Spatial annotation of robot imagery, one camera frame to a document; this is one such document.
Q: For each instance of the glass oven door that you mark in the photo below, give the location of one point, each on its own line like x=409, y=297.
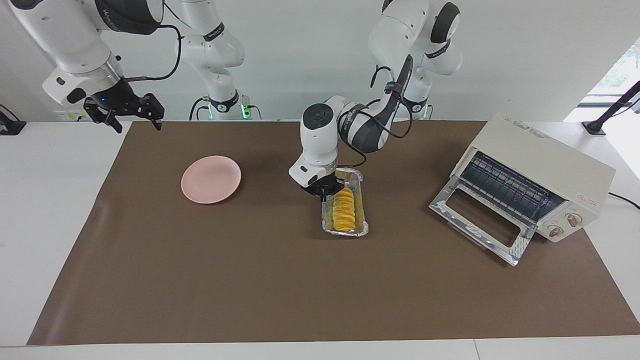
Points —
x=452, y=202

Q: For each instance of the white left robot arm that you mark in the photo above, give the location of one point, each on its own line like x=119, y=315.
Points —
x=320, y=135

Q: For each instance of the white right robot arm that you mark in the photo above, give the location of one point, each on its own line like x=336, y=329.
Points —
x=75, y=40

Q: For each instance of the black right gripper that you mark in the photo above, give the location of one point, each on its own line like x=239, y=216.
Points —
x=117, y=100

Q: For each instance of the golden ridged bread loaf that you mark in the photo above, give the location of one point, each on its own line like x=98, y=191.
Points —
x=344, y=212

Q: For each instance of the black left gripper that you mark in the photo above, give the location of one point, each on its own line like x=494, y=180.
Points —
x=325, y=185

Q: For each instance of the white wall socket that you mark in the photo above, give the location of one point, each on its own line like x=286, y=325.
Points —
x=67, y=116

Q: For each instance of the silver aluminium foil tray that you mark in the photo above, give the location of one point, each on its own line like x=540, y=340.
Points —
x=361, y=210

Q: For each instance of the black table clamp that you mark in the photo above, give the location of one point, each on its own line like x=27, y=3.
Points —
x=10, y=127

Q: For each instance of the cream toaster oven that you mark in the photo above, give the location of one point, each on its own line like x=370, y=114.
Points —
x=550, y=160

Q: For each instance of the cream oven knob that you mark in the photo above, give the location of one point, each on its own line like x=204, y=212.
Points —
x=574, y=219
x=555, y=231

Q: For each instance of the brown table mat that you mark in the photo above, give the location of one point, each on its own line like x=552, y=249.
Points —
x=320, y=280

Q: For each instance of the black camera stand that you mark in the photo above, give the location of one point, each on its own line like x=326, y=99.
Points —
x=607, y=114

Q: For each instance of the pink round plate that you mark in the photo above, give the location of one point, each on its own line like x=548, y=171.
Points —
x=211, y=180

